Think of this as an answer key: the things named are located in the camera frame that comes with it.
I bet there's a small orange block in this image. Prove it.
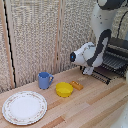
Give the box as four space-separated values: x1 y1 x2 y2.
69 80 85 92

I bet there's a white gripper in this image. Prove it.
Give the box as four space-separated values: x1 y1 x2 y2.
82 65 97 77

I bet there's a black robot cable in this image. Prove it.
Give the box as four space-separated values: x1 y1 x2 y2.
116 14 125 39

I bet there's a blue ceramic mug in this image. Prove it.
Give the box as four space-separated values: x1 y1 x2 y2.
37 71 55 90

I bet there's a black wire oven tray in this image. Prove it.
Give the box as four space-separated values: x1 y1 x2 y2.
79 64 113 86

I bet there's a yellow plastic bowl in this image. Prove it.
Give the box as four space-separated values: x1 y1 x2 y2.
55 82 75 99

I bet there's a black wire dish rack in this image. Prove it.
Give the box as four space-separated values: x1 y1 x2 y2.
98 36 128 80

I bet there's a white plate with patterned rim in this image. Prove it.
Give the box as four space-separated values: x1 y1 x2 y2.
1 90 49 127

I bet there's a woven beige folding screen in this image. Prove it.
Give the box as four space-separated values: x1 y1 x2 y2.
0 0 128 94

